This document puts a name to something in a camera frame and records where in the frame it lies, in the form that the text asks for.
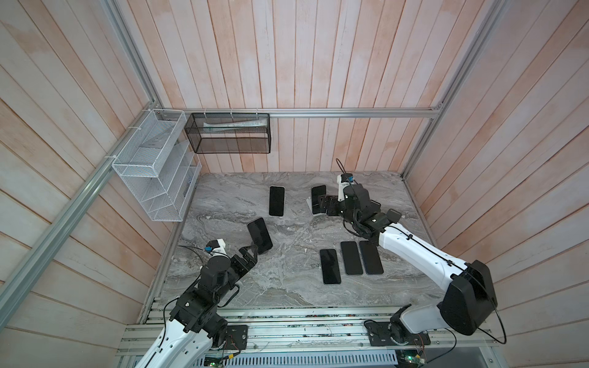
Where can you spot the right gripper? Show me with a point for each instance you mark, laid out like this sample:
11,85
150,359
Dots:
332,201

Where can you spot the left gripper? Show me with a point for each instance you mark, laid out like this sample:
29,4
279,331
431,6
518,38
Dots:
245,267

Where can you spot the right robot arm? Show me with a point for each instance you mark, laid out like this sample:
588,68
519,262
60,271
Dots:
469,295

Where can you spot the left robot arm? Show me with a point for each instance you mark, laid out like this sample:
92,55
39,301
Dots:
193,326

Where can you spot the black mesh basket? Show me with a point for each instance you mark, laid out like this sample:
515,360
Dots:
228,133

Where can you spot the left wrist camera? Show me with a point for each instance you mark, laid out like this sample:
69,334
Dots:
216,247

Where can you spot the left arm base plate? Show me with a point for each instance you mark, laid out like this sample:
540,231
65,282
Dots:
232,337

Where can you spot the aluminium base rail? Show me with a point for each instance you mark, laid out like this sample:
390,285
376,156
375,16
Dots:
296,329

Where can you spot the white wire shelf rack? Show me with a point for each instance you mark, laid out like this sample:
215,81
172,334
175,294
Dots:
158,167

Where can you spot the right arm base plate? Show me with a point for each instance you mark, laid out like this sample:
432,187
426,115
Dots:
384,334

